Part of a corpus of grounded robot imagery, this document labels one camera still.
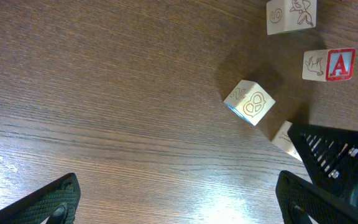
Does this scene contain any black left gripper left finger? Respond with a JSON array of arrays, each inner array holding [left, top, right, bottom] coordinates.
[[0, 173, 81, 224]]

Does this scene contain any wooden block green side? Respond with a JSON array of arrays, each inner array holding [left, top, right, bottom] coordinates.
[[266, 0, 317, 35]]

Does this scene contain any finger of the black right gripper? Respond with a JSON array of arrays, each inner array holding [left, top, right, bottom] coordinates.
[[288, 124, 358, 199]]

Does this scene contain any red letter A block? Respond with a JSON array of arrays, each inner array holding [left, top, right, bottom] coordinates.
[[302, 48, 356, 82]]

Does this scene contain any wooden block blue letter side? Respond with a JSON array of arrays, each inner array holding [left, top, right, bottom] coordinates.
[[272, 121, 302, 161]]

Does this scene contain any wooden pretzel block blue side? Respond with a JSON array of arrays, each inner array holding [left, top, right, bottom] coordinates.
[[224, 80, 275, 126]]

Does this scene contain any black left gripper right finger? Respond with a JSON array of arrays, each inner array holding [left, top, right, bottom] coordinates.
[[275, 170, 358, 224]]

